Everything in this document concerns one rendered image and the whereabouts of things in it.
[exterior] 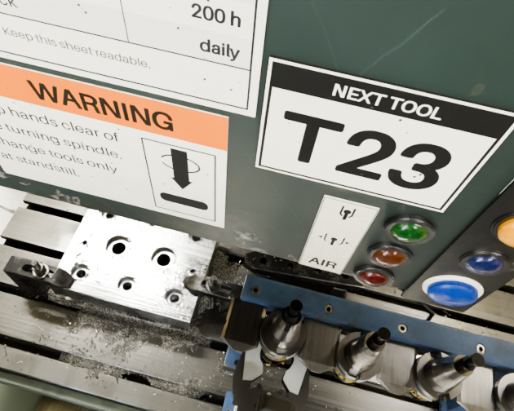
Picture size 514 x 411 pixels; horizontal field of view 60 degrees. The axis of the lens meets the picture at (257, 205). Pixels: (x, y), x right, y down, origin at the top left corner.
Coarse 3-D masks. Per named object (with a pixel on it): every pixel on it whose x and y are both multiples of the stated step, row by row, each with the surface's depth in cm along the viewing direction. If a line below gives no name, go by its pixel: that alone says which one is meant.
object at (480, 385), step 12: (480, 372) 62; (492, 372) 62; (468, 384) 61; (480, 384) 61; (492, 384) 61; (456, 396) 60; (468, 396) 60; (480, 396) 60; (492, 396) 60; (468, 408) 59; (480, 408) 59; (492, 408) 59
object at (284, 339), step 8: (280, 312) 57; (272, 320) 60; (280, 320) 56; (296, 320) 55; (272, 328) 59; (280, 328) 56; (288, 328) 55; (296, 328) 56; (272, 336) 59; (280, 336) 58; (288, 336) 57; (296, 336) 58; (280, 344) 59; (288, 344) 59
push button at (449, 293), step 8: (432, 288) 28; (440, 288) 28; (448, 288) 27; (456, 288) 27; (464, 288) 27; (472, 288) 27; (432, 296) 28; (440, 296) 28; (448, 296) 28; (456, 296) 28; (464, 296) 27; (472, 296) 27; (448, 304) 29; (456, 304) 29; (464, 304) 28
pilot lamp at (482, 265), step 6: (474, 258) 25; (480, 258) 24; (486, 258) 24; (492, 258) 24; (468, 264) 25; (474, 264) 25; (480, 264) 25; (486, 264) 24; (492, 264) 24; (498, 264) 24; (474, 270) 25; (480, 270) 25; (486, 270) 25; (492, 270) 25; (498, 270) 25
